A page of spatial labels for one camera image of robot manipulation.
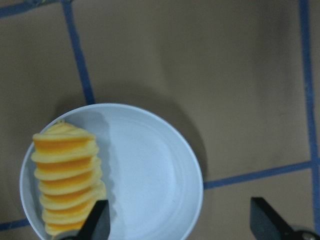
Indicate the spiral bread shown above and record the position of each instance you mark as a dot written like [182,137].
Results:
[69,172]

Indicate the blue plate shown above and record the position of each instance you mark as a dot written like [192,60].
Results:
[152,176]

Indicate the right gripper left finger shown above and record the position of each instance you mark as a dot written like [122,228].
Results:
[96,222]

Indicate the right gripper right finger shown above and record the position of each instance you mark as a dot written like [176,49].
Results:
[266,224]

